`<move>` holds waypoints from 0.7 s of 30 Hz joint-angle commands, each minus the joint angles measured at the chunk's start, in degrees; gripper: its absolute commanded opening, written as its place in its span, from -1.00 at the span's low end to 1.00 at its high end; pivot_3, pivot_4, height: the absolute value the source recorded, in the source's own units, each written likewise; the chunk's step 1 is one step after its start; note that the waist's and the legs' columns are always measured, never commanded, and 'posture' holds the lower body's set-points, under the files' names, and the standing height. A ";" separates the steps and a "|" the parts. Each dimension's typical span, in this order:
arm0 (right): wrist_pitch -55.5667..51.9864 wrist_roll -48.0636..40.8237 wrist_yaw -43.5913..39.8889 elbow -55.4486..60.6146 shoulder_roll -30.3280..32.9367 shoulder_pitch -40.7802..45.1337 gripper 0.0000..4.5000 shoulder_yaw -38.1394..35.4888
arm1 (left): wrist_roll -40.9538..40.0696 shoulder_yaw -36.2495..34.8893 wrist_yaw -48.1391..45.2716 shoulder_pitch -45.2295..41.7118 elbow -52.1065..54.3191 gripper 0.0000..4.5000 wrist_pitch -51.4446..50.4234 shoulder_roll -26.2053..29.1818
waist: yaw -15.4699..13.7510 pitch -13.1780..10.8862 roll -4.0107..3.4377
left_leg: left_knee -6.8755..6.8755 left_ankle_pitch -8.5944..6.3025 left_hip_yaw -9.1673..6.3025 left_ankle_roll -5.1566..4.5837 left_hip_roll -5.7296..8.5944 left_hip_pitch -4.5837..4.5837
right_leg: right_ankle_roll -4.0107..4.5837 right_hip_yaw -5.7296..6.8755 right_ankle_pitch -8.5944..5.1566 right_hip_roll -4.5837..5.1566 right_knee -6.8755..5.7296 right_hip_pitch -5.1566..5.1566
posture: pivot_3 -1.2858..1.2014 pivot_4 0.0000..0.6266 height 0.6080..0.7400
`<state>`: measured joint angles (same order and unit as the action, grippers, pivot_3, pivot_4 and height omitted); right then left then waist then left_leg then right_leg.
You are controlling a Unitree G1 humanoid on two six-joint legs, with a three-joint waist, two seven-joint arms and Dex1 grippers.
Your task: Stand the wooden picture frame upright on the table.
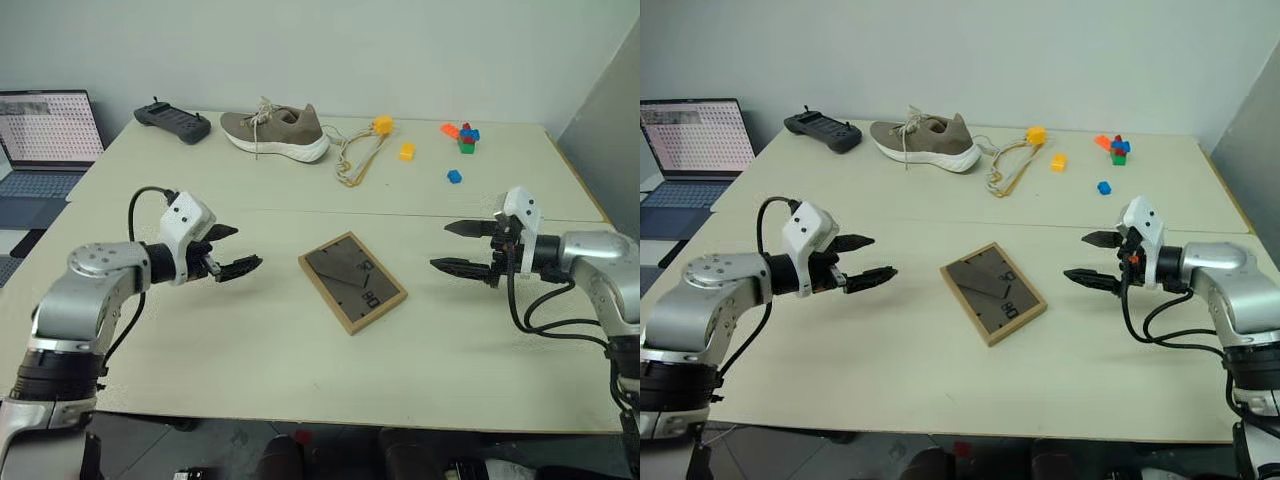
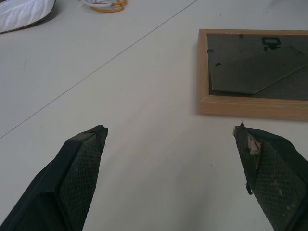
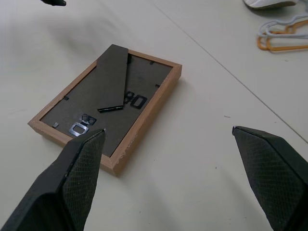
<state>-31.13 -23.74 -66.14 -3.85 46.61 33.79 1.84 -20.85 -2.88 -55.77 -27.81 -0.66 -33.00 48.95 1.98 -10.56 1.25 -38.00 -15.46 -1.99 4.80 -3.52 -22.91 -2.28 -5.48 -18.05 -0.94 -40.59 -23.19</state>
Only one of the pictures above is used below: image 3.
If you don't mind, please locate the pale blue wire hanger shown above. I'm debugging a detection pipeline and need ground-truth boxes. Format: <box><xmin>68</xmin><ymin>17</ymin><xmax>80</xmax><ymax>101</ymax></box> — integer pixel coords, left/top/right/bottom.
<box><xmin>257</xmin><ymin>11</ymin><xmax>308</xmax><ymax>39</ymax></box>

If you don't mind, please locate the white shoe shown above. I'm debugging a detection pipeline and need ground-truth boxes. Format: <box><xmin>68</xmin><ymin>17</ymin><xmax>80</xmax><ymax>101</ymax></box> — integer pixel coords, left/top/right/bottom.
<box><xmin>242</xmin><ymin>0</ymin><xmax>297</xmax><ymax>10</ymax></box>

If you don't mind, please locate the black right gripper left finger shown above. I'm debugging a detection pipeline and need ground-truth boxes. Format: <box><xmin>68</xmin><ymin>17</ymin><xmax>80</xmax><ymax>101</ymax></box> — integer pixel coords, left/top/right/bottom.
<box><xmin>0</xmin><ymin>129</ymin><xmax>107</xmax><ymax>231</ymax></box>

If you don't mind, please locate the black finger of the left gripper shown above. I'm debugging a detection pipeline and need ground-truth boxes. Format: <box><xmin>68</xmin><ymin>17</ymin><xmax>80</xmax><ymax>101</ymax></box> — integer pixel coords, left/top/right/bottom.
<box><xmin>40</xmin><ymin>0</ymin><xmax>67</xmax><ymax>7</ymax></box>

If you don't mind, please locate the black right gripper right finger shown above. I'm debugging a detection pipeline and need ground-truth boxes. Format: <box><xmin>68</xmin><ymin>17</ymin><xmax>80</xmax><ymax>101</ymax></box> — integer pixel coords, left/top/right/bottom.
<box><xmin>231</xmin><ymin>126</ymin><xmax>308</xmax><ymax>231</ymax></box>

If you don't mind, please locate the wooden picture frame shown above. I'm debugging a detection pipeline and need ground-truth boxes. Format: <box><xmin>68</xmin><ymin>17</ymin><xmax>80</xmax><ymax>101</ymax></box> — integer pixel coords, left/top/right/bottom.
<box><xmin>27</xmin><ymin>44</ymin><xmax>182</xmax><ymax>178</ymax></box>

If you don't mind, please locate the orange wire hanger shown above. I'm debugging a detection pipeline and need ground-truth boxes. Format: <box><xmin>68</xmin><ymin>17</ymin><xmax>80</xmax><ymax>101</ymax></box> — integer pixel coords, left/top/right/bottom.
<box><xmin>256</xmin><ymin>19</ymin><xmax>308</xmax><ymax>52</ymax></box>

